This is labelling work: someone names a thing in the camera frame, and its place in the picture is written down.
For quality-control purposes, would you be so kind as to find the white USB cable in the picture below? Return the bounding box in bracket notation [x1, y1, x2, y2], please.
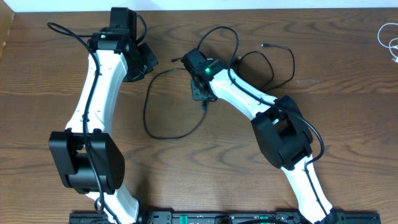
[377, 22, 398, 64]

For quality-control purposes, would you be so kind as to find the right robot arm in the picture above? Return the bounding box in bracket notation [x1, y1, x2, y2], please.
[181, 49, 339, 223]

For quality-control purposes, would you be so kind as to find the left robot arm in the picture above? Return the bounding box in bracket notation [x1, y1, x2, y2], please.
[49, 7, 158, 223]

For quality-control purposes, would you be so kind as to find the cardboard panel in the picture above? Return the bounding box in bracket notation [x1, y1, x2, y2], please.
[0, 0, 15, 57]

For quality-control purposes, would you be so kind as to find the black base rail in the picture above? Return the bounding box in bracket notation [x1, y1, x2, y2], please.
[68, 211, 381, 224]

